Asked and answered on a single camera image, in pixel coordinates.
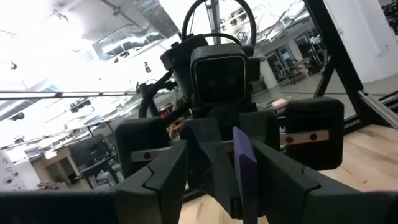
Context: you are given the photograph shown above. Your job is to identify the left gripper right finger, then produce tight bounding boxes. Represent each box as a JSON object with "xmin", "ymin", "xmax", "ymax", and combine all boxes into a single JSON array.
[{"xmin": 251, "ymin": 141, "xmax": 398, "ymax": 224}]

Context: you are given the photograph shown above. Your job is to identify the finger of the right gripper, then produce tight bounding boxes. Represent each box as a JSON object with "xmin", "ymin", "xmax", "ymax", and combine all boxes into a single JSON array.
[
  {"xmin": 180, "ymin": 117, "xmax": 243, "ymax": 219},
  {"xmin": 240, "ymin": 110, "xmax": 280, "ymax": 151}
]

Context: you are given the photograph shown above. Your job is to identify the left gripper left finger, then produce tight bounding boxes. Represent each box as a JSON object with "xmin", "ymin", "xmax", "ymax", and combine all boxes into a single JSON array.
[{"xmin": 0, "ymin": 139, "xmax": 188, "ymax": 224}]

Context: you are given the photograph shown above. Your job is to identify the black computer monitor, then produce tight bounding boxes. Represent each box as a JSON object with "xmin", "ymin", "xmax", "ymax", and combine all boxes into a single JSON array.
[{"xmin": 67, "ymin": 133, "xmax": 110, "ymax": 167}]

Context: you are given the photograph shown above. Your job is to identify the wooden desk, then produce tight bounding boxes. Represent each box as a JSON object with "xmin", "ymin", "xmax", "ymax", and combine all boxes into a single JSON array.
[{"xmin": 30, "ymin": 145, "xmax": 82, "ymax": 191}]

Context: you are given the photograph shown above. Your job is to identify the silver aluminium rail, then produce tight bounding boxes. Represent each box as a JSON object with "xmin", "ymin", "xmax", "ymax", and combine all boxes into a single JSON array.
[{"xmin": 356, "ymin": 89, "xmax": 398, "ymax": 129}]

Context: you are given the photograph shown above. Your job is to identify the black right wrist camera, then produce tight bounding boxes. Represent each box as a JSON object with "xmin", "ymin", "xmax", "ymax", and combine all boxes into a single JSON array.
[{"xmin": 190, "ymin": 42, "xmax": 250, "ymax": 107}]

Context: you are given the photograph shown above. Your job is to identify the black metal table frame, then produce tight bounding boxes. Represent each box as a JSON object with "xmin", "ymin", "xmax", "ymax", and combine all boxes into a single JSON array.
[{"xmin": 302, "ymin": 0, "xmax": 398, "ymax": 135}]

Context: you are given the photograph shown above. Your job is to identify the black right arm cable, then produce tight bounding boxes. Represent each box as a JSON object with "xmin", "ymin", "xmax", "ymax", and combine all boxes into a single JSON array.
[{"xmin": 181, "ymin": 0, "xmax": 258, "ymax": 48}]

